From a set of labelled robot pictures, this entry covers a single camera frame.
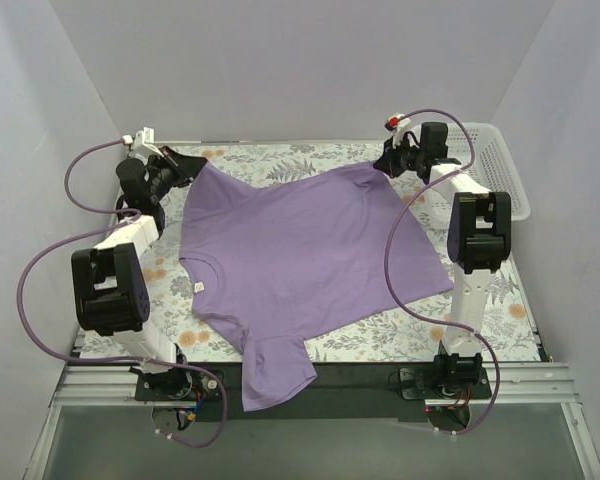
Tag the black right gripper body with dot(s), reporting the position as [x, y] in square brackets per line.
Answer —
[393, 161]

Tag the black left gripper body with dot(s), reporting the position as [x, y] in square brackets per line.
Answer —
[173, 166]

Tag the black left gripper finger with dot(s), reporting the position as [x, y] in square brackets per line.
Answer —
[184, 164]
[179, 180]

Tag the white plastic laundry basket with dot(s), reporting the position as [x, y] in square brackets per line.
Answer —
[493, 168]

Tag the purple t shirt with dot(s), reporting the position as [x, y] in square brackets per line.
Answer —
[274, 267]

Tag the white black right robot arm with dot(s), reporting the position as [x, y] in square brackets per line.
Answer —
[478, 242]

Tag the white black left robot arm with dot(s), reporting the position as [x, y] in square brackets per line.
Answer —
[110, 292]

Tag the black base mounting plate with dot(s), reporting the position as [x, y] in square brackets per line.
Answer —
[365, 390]

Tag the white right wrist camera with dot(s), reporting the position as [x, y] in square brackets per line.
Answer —
[397, 122]

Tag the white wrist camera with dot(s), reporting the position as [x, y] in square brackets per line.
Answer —
[141, 142]
[397, 122]

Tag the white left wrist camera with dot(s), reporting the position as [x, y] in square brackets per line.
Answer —
[141, 142]

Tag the aluminium frame rail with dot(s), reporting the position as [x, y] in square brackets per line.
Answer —
[104, 424]

